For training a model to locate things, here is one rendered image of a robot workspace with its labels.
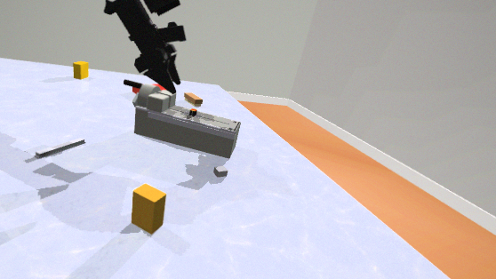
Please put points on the tan rectangular block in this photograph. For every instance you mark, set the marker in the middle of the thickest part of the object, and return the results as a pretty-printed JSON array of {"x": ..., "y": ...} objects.
[{"x": 192, "y": 99}]

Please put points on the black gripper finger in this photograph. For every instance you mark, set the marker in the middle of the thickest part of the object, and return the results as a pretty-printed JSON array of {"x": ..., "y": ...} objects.
[
  {"x": 172, "y": 69},
  {"x": 161, "y": 76}
]

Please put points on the small white cube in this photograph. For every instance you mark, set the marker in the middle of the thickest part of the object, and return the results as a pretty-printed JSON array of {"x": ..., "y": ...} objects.
[{"x": 220, "y": 171}]

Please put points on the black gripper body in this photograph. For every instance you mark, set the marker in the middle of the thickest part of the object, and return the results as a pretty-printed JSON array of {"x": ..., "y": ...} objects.
[{"x": 151, "y": 53}]

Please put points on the red flat block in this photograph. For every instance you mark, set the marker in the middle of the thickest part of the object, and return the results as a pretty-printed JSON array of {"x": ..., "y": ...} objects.
[{"x": 135, "y": 90}]

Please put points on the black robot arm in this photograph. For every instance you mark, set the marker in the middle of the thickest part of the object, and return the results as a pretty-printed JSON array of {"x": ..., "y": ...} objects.
[{"x": 132, "y": 13}]

